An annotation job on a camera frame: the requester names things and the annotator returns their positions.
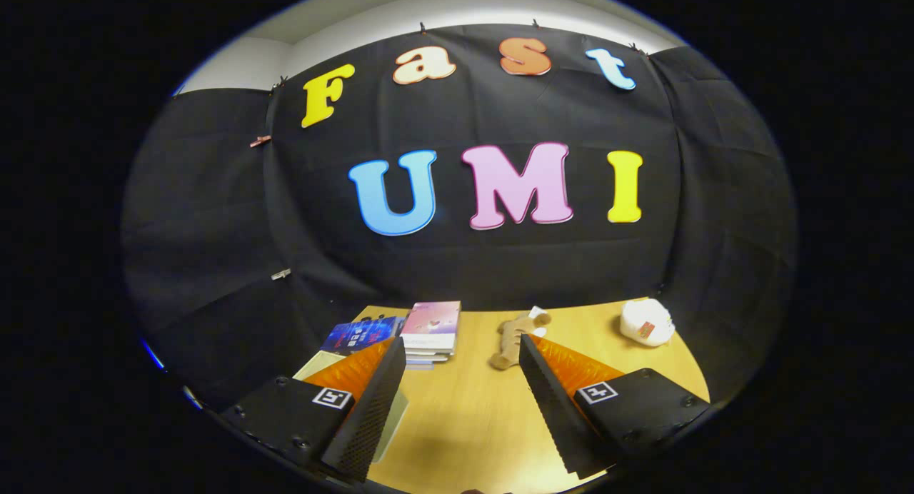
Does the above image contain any black backdrop cloth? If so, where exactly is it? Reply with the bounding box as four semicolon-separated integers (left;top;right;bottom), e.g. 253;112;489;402
121;23;797;409

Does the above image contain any cream fabric storage box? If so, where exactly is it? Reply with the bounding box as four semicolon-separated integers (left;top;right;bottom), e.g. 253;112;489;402
293;351;411;465

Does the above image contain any brown plush toy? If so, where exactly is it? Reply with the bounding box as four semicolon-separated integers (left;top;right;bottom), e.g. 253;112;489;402
489;306;552;371

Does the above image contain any white round plush toy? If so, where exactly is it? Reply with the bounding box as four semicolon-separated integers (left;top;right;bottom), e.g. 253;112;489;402
619;298;676;348

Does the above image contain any grey book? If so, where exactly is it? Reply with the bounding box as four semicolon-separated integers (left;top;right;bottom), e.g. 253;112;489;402
402;346;456;364

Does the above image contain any pink book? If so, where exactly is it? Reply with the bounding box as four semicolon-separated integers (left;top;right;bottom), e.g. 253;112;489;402
400;301;462;353

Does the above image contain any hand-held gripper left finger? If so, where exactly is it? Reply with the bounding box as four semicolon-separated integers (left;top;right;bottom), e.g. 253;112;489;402
221;337;408;483

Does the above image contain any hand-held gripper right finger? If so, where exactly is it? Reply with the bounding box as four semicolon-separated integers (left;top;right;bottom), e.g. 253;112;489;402
518;333;713;480

